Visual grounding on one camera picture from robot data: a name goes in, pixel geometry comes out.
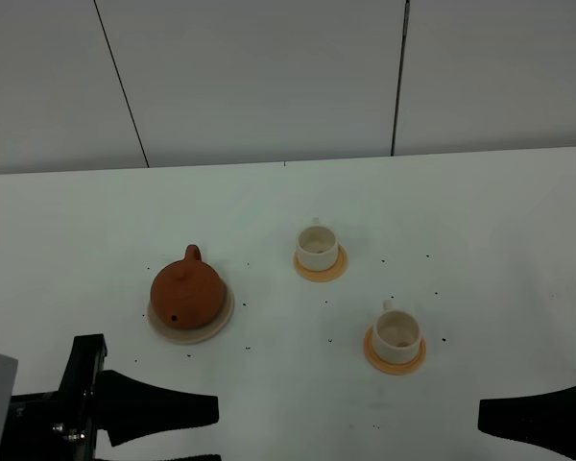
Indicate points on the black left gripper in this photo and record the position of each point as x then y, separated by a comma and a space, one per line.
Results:
58, 425

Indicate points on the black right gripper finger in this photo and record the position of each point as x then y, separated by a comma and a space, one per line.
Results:
546, 420

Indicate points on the brown clay teapot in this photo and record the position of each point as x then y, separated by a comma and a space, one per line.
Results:
188, 293

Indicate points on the beige round teapot coaster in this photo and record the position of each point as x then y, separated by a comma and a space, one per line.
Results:
197, 335

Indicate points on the near orange saucer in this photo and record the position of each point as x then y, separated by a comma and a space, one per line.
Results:
391, 368

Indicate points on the orange saucer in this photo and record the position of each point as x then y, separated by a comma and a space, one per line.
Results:
391, 368
330, 274

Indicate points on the near white teacup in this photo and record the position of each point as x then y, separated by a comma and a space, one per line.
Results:
396, 335

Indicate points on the white teacup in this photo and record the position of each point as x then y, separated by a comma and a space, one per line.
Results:
396, 335
317, 246

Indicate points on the far white teacup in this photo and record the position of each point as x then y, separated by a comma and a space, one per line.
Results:
317, 246

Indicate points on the far orange saucer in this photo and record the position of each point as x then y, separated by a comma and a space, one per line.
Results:
330, 274

